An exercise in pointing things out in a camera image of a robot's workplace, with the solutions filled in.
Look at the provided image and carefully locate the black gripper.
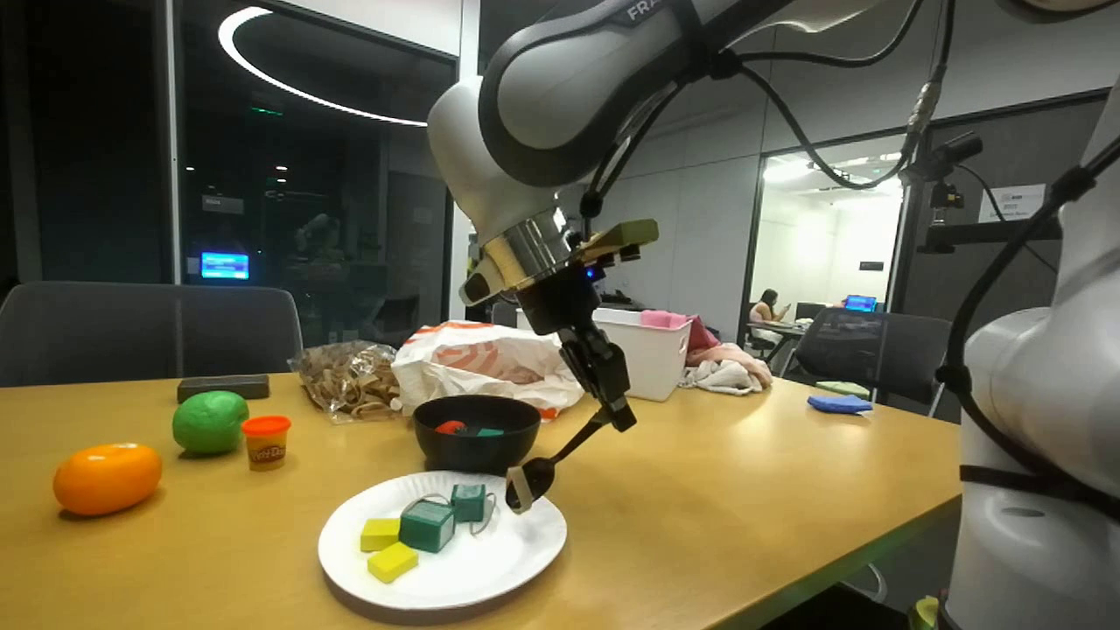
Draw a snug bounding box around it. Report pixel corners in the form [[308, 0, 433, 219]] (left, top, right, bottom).
[[515, 259, 644, 436]]

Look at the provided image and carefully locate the black spoon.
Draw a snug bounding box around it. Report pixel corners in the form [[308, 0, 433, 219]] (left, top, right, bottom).
[[500, 411, 623, 519]]

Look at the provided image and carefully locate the white paper plate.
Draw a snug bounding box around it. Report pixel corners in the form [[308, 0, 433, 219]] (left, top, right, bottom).
[[315, 466, 573, 615]]

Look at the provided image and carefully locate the blue flat object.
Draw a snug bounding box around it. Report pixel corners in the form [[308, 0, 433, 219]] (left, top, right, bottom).
[[804, 389, 880, 420]]

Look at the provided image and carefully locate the white plastic bin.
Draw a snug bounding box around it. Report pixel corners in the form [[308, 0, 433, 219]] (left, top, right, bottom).
[[587, 303, 696, 405]]

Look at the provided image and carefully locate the crumpled plastic bag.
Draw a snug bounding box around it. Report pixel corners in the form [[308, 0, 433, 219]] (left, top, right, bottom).
[[389, 317, 587, 420]]

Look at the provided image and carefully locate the black bowl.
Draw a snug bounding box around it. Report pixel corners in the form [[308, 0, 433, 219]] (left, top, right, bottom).
[[409, 393, 545, 476]]

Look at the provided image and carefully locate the seated person in background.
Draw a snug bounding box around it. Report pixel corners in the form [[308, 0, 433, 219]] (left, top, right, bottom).
[[747, 285, 790, 338]]

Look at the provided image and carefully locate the plain teal block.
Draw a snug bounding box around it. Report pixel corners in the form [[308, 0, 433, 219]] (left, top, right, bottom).
[[395, 498, 460, 555]]

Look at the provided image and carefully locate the clear bag of nuts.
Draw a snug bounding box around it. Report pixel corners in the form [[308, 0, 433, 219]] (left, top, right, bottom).
[[293, 337, 406, 425]]

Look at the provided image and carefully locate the yellow block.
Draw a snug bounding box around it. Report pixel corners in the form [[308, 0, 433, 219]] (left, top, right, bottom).
[[363, 540, 424, 587], [357, 515, 406, 555]]

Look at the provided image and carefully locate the grey chair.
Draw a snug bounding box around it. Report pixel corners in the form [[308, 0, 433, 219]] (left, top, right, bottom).
[[790, 303, 955, 413], [0, 277, 308, 389]]

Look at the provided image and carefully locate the play dough can orange lid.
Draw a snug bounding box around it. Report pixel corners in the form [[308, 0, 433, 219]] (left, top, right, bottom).
[[240, 411, 297, 473]]

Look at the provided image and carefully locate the black flat remote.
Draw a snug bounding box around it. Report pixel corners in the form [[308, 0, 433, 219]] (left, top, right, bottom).
[[173, 372, 278, 405]]

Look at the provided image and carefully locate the green plastic egg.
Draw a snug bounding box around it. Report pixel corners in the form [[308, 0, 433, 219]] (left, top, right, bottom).
[[167, 385, 251, 457]]

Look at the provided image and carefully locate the blue lit screen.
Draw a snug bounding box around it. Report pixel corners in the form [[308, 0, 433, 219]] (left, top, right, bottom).
[[196, 249, 256, 285]]

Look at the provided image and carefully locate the orange plastic egg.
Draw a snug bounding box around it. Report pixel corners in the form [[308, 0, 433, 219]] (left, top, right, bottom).
[[51, 436, 167, 520]]

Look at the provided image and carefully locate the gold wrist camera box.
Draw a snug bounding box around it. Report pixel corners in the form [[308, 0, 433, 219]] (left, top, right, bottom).
[[460, 216, 667, 315]]

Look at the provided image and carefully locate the teal block with wire loop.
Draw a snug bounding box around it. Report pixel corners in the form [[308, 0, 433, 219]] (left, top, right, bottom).
[[446, 478, 500, 544]]

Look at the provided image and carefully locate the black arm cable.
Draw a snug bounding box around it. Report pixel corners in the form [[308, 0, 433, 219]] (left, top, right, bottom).
[[935, 130, 1120, 519]]

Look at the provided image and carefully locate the black camera on stand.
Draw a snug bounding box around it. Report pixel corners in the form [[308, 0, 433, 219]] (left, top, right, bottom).
[[906, 130, 1069, 256]]

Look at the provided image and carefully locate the black camera cable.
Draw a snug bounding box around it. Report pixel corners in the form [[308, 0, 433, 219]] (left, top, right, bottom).
[[573, 0, 962, 237]]

